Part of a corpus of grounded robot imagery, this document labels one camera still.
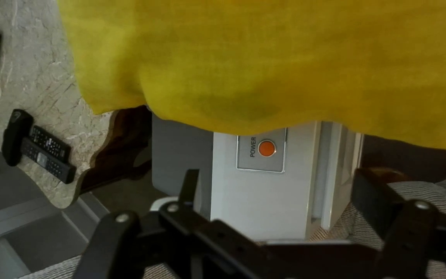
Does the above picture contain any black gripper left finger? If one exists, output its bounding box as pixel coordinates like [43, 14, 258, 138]
[73, 167, 244, 279]

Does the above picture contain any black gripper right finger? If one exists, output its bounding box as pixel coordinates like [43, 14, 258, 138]
[350, 167, 446, 279]

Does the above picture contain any black remote control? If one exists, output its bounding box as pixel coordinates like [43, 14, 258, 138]
[28, 124, 73, 162]
[20, 138, 77, 186]

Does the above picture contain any white portable air conditioner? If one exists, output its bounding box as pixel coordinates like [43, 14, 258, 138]
[209, 119, 365, 241]

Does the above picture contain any bulky black handheld device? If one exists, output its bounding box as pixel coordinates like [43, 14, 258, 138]
[1, 108, 35, 167]

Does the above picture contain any marble top side table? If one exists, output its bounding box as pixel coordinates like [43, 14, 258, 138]
[0, 0, 155, 210]

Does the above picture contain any yellow pillow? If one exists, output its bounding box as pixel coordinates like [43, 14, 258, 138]
[57, 0, 446, 159]

